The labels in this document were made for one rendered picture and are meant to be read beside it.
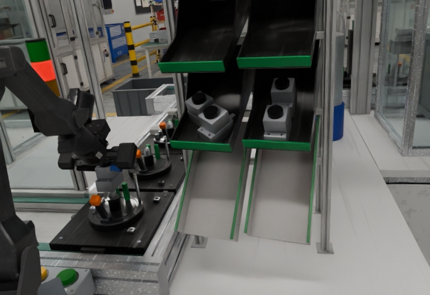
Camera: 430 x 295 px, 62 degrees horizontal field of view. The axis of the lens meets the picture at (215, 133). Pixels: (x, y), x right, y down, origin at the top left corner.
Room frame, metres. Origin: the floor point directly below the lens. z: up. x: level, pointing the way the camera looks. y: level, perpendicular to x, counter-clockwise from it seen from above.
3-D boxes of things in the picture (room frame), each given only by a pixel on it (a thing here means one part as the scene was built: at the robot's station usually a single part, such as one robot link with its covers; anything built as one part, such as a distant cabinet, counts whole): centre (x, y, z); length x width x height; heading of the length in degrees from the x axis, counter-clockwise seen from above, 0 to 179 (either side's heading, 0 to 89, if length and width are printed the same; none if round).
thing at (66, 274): (0.59, 0.33, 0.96); 0.04 x 0.04 x 0.02
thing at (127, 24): (9.27, 1.24, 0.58); 3.40 x 0.20 x 1.15; 168
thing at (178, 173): (1.05, 0.22, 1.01); 0.24 x 0.24 x 0.13; 78
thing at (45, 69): (0.95, 0.43, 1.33); 0.05 x 0.05 x 0.05
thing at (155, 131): (1.29, 0.17, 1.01); 0.24 x 0.24 x 0.13; 78
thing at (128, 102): (2.93, 0.45, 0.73); 0.62 x 0.42 x 0.23; 78
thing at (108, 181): (0.81, 0.27, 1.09); 0.08 x 0.04 x 0.07; 168
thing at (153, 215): (0.80, 0.27, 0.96); 0.24 x 0.24 x 0.02; 78
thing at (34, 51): (0.95, 0.43, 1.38); 0.05 x 0.05 x 0.05
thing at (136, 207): (0.80, 0.27, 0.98); 0.14 x 0.14 x 0.02
